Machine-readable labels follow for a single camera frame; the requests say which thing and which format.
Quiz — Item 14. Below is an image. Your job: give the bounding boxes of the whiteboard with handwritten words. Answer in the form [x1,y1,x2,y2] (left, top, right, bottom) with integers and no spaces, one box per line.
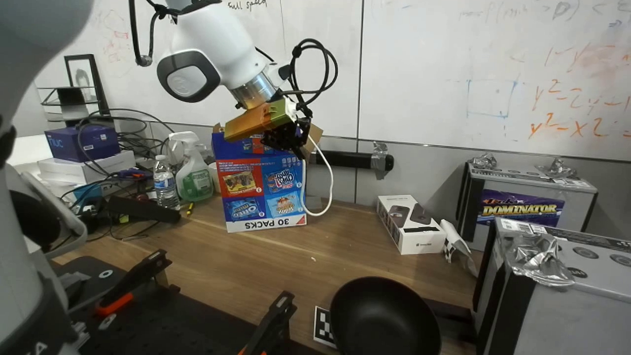
[12,0,363,140]

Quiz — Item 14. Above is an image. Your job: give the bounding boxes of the whiteboard with math formulas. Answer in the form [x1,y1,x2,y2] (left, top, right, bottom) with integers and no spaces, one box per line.
[359,0,631,164]

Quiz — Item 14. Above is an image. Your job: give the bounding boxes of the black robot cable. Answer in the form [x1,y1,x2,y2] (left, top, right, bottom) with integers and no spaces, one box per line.
[128,0,341,110]

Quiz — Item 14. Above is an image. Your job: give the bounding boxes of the black cylindrical tube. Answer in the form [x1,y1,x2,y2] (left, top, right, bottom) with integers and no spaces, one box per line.
[313,148,396,181]

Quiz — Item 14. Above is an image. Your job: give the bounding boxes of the blue printed cardboard box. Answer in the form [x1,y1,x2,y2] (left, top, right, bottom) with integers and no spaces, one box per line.
[209,124,325,235]

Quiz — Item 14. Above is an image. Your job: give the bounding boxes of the clear water bottle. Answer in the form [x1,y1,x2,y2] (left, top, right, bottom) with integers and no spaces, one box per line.
[152,154,179,211]

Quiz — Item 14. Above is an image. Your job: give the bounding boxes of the black perforated breadboard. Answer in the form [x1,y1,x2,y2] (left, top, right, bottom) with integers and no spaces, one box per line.
[55,254,317,355]

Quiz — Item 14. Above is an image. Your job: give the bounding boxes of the black white fiducial tag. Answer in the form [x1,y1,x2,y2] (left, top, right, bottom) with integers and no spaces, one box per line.
[311,304,339,349]

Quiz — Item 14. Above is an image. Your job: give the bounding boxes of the plain grey battery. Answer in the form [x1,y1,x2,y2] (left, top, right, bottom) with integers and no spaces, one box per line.
[473,217,631,355]

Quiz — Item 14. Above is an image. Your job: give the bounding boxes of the black power strip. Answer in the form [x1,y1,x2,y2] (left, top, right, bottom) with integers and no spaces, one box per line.
[96,195,183,227]

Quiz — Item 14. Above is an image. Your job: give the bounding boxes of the tangled coloured cables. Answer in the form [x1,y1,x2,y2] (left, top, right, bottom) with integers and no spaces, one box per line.
[57,168,157,213]

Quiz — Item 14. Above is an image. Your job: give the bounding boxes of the white flat box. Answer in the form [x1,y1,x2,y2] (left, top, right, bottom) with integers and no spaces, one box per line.
[27,150,136,191]

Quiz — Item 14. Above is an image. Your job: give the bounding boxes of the white product box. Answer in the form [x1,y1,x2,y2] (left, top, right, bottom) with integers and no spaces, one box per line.
[374,193,449,256]

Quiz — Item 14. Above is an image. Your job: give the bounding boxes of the crumpled silver foil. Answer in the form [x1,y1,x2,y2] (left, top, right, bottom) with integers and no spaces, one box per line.
[437,217,481,278]
[501,223,574,288]
[536,156,579,181]
[469,154,503,174]

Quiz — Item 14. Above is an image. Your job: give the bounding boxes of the thin white rope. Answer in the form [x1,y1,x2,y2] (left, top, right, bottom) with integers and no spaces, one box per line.
[299,134,335,221]

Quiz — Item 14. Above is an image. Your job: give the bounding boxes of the grey Dominator battery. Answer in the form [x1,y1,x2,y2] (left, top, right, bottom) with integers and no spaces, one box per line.
[455,160,599,252]

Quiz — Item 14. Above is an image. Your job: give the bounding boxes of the green spray bottle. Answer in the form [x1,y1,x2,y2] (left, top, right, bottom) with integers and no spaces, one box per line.
[165,130,217,205]

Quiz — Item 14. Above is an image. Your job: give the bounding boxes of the black orange bar clamp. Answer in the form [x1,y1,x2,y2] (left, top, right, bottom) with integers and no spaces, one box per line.
[71,247,173,322]
[238,292,297,355]

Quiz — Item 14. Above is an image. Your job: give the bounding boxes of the black picture frame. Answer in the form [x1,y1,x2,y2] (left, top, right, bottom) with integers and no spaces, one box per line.
[63,53,110,120]

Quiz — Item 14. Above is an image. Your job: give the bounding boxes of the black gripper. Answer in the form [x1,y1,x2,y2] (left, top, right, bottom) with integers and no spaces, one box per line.
[262,120,311,160]

